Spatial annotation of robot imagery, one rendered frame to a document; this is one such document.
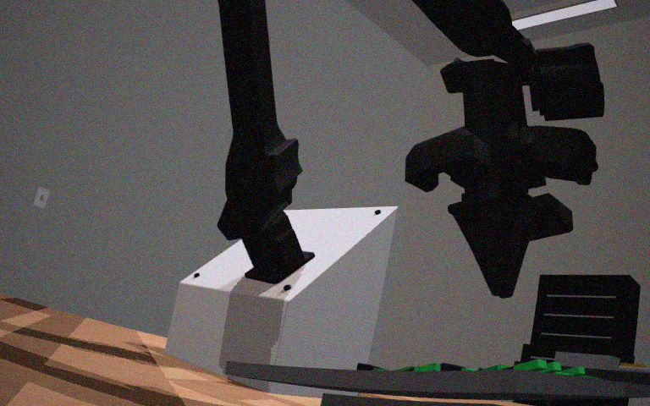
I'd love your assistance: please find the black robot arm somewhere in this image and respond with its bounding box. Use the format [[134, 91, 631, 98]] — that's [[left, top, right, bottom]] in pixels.
[[218, 0, 605, 284]]

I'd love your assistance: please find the grey switch panel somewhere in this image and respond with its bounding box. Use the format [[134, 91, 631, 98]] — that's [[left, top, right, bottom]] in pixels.
[[225, 359, 650, 406]]

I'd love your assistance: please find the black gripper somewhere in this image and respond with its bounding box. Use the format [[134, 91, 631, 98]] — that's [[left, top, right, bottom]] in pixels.
[[405, 104, 574, 298]]

